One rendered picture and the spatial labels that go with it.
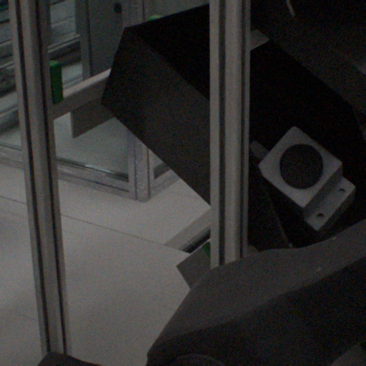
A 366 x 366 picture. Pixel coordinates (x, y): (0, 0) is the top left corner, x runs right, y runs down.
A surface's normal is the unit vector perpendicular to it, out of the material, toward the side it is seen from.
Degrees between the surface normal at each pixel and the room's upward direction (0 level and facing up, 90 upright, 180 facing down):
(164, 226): 0
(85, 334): 0
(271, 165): 47
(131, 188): 90
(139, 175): 90
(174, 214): 0
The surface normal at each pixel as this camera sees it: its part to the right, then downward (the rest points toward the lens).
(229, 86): -0.54, 0.37
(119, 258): -0.01, -0.90
